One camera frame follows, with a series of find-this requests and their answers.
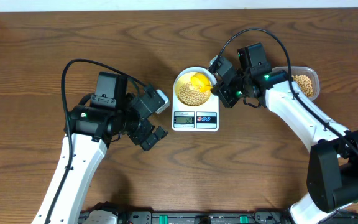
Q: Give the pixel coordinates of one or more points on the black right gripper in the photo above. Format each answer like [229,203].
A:
[222,92]

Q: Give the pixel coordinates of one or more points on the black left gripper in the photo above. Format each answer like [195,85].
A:
[138,135]

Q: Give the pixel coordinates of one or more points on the yellow measuring scoop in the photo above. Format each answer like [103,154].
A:
[200,82]

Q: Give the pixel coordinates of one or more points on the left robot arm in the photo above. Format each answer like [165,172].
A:
[92,124]

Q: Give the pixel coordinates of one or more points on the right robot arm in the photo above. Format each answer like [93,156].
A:
[332,179]

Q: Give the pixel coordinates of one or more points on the white digital kitchen scale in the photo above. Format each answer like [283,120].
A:
[195,118]

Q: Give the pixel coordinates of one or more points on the soybeans in bowl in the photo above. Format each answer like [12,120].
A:
[188,95]

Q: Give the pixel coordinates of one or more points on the yellow plastic bowl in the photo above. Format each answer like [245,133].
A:
[185,79]

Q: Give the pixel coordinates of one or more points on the soybeans in container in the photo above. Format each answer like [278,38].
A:
[305,84]

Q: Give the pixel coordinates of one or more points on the clear plastic container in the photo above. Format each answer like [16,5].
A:
[313,76]

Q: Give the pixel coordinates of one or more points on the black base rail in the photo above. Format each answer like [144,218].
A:
[111,213]

